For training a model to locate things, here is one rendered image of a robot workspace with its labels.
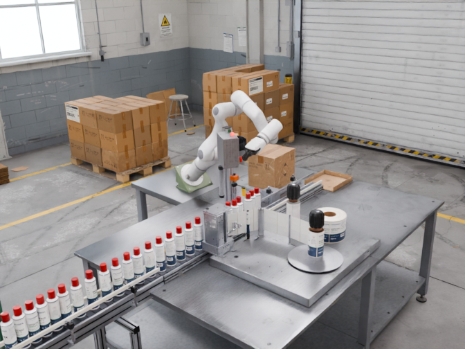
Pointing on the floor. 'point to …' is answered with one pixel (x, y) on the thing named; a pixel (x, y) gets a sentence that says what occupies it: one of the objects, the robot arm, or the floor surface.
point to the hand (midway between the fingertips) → (245, 156)
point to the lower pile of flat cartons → (4, 174)
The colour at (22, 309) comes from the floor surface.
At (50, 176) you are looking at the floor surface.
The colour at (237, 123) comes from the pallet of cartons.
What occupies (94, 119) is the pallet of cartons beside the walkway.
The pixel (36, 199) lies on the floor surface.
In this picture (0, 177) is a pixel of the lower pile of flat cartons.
